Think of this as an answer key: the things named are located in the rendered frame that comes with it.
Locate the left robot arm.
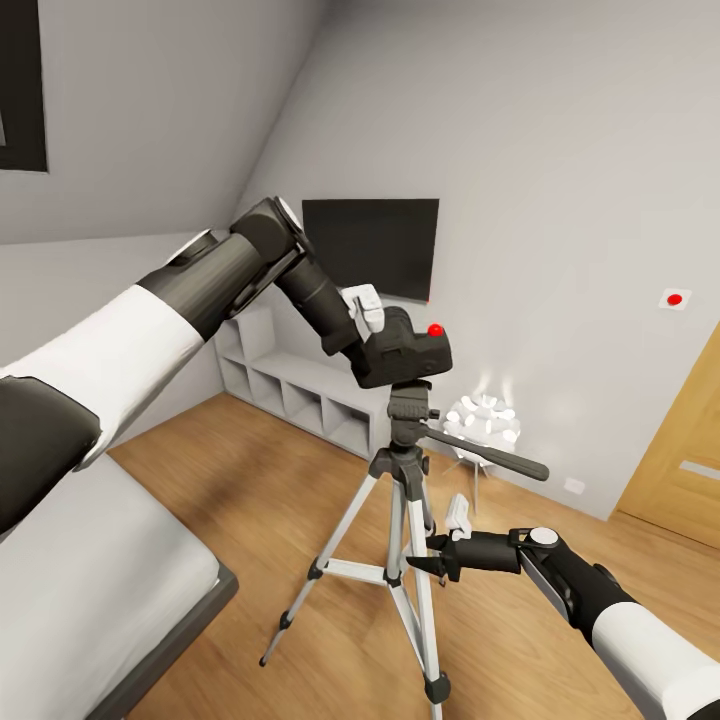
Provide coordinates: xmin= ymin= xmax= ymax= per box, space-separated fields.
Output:
xmin=0 ymin=196 xmax=385 ymax=544

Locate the camera tripod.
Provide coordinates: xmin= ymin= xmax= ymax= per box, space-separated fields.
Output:
xmin=259 ymin=379 xmax=549 ymax=720

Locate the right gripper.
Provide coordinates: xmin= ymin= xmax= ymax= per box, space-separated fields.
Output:
xmin=406 ymin=530 xmax=494 ymax=583

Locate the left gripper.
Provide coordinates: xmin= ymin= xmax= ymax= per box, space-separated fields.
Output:
xmin=293 ymin=277 xmax=372 ymax=371

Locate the digital camera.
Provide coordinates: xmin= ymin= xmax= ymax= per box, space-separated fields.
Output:
xmin=350 ymin=306 xmax=453 ymax=389

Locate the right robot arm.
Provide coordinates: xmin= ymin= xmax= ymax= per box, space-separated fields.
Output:
xmin=406 ymin=493 xmax=720 ymax=720

